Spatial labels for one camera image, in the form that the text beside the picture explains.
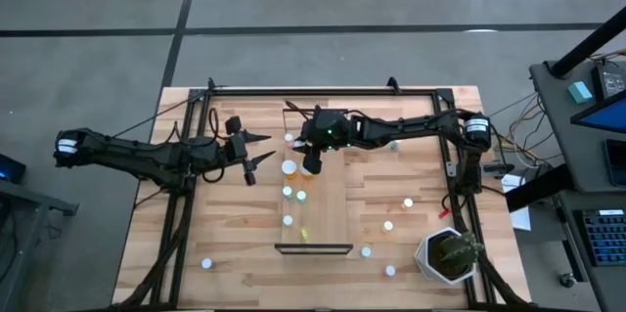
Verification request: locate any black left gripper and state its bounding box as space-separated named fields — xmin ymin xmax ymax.
xmin=225 ymin=114 xmax=278 ymax=187

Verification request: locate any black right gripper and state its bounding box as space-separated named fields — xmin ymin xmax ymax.
xmin=291 ymin=118 xmax=323 ymax=177

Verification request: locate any potted cactus in white pot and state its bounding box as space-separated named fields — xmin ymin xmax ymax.
xmin=414 ymin=226 xmax=485 ymax=287

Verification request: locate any dark grey desk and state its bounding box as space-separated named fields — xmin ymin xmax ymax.
xmin=0 ymin=153 xmax=80 ymax=312

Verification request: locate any white paper sheet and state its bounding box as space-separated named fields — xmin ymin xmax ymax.
xmin=500 ymin=173 xmax=533 ymax=233

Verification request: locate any black diagonal beam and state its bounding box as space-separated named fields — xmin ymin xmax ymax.
xmin=503 ymin=163 xmax=574 ymax=214

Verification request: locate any black device with blue light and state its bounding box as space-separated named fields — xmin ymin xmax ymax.
xmin=0 ymin=153 xmax=28 ymax=185

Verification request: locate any grey side desk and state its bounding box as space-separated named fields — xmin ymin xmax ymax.
xmin=528 ymin=59 xmax=626 ymax=312

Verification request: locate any small teal box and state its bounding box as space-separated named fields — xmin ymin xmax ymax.
xmin=566 ymin=80 xmax=594 ymax=105

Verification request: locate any black round pole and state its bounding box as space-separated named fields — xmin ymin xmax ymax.
xmin=548 ymin=6 xmax=626 ymax=79

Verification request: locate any blue lit screen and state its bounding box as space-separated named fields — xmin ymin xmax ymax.
xmin=569 ymin=87 xmax=626 ymax=135

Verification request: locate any black device box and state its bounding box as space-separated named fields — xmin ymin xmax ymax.
xmin=590 ymin=63 xmax=626 ymax=101

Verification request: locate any black tablet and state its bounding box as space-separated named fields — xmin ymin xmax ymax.
xmin=604 ymin=138 xmax=626 ymax=188

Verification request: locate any keyboard with backlit keys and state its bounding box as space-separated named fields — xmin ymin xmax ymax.
xmin=571 ymin=207 xmax=626 ymax=268

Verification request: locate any black aluminium table frame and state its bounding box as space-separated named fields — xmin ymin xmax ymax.
xmin=112 ymin=75 xmax=533 ymax=312

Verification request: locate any wooden shelf with black frame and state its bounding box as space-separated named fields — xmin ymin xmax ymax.
xmin=273 ymin=108 xmax=354 ymax=256

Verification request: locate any thin black tether cable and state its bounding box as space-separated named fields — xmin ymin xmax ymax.
xmin=111 ymin=98 xmax=198 ymax=138

